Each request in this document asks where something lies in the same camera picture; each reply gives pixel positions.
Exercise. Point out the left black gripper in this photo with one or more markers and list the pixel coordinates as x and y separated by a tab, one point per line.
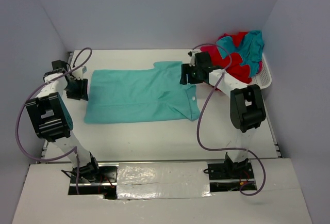
82	93

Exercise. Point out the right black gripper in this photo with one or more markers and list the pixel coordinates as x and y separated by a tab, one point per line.
186	68

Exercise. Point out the red t shirt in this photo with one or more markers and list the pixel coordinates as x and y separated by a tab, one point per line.
231	44

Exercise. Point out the mint green t shirt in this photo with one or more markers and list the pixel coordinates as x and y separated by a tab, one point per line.
130	96

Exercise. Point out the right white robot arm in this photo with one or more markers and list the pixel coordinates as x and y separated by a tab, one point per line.
246	110

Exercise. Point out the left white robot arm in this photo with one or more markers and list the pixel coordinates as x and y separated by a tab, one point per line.
52	121

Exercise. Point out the magenta pink t shirt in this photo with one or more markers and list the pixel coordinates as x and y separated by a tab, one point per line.
211	49

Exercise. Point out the teal blue t shirt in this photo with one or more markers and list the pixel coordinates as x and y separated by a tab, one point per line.
251	51

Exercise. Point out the white plastic basket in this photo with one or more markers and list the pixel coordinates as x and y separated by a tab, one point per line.
263	79

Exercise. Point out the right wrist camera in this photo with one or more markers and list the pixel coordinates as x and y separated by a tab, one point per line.
203	59

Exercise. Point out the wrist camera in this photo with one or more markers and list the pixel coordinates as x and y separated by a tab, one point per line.
203	59
59	66

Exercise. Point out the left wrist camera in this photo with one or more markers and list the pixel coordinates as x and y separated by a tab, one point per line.
59	66

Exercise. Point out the aluminium rail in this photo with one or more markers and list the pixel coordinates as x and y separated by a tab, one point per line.
166	161

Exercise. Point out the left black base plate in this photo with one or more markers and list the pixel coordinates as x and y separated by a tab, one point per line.
103	175

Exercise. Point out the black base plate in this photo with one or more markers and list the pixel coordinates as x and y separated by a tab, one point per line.
219	171
103	175

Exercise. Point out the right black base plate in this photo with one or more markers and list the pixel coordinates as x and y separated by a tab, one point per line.
219	171

